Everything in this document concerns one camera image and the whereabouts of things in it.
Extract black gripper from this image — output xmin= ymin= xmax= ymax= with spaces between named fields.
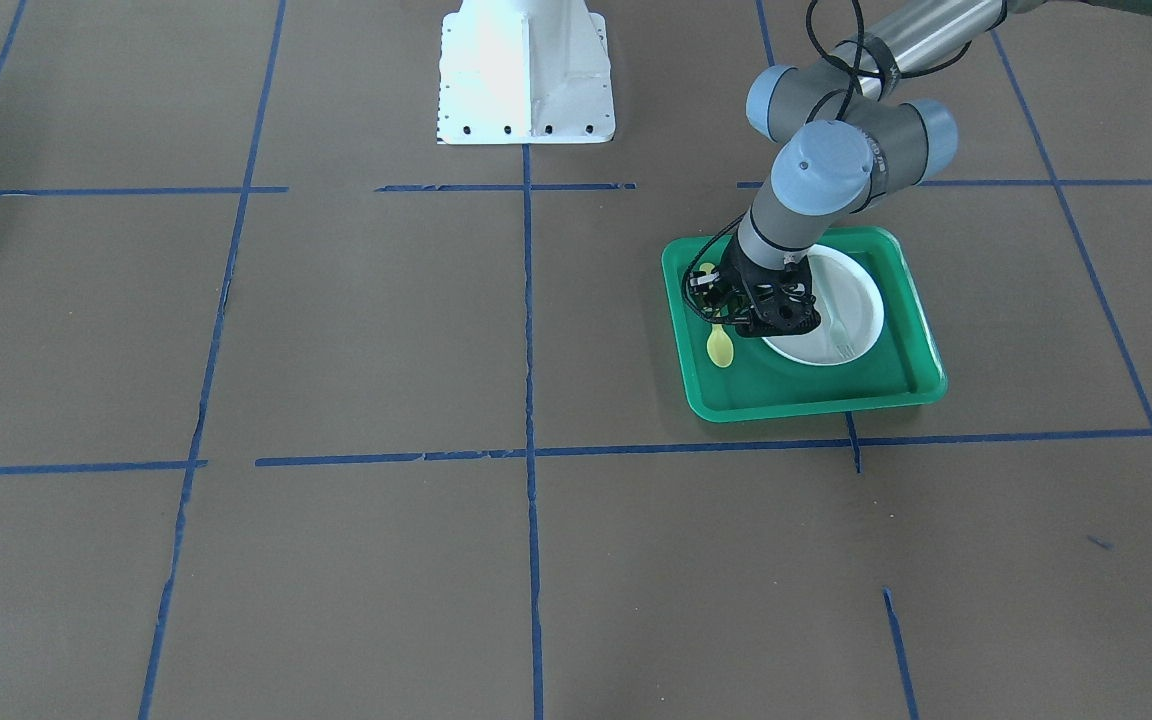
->
xmin=687 ymin=238 xmax=823 ymax=338

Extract yellow plastic spoon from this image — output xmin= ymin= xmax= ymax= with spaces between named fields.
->
xmin=692 ymin=263 xmax=733 ymax=367

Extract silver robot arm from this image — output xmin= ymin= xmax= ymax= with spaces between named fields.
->
xmin=679 ymin=1 xmax=1037 ymax=338

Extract pale green plastic fork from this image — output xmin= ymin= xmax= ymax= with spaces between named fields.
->
xmin=827 ymin=309 xmax=858 ymax=363

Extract white round plate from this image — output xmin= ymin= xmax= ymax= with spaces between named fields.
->
xmin=763 ymin=245 xmax=884 ymax=366

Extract green plastic tray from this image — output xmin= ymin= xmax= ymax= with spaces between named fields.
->
xmin=660 ymin=225 xmax=948 ymax=423

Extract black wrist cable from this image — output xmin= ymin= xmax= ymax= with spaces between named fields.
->
xmin=682 ymin=0 xmax=947 ymax=321

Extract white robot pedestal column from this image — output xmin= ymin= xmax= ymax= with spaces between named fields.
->
xmin=435 ymin=1 xmax=616 ymax=146

